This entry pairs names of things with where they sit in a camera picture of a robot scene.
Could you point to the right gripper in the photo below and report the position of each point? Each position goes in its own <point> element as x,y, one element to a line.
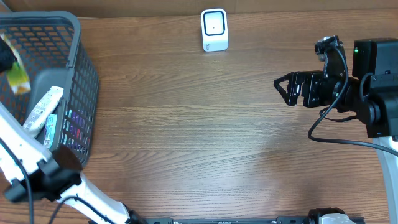
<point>308,79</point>

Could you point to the white tube with gold cap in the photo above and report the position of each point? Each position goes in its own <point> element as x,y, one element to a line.
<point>46,105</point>

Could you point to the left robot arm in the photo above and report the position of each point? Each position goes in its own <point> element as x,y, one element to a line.
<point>55,173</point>

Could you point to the green yellow snack packet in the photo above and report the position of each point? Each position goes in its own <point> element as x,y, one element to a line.
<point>17,76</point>

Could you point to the teal snack packet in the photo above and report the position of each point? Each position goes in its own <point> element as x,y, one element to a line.
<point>49,130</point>

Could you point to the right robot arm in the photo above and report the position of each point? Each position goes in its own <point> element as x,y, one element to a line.
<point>369,90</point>

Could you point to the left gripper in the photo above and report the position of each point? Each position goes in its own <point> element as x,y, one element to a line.
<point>7,53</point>

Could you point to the grey plastic mesh basket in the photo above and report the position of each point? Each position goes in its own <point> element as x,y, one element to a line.
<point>53,55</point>

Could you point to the white barcode scanner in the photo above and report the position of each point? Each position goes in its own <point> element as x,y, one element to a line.
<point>214,30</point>

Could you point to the purple pad package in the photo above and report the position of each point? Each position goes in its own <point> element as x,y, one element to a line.
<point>77,135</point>

